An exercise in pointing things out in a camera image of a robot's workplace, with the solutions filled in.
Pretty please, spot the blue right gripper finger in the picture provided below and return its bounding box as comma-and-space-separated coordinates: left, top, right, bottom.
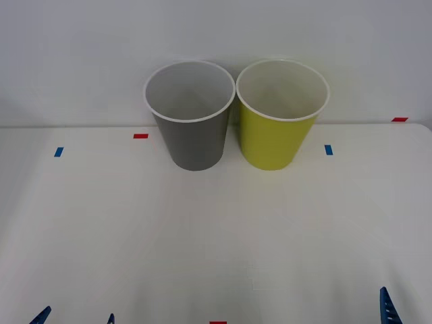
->
379, 286, 403, 324

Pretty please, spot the grey plastic waste bin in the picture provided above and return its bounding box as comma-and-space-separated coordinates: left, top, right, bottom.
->
142, 59, 236, 171

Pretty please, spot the yellow-green plastic waste bin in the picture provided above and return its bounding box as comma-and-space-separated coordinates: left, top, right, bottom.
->
235, 58, 331, 171

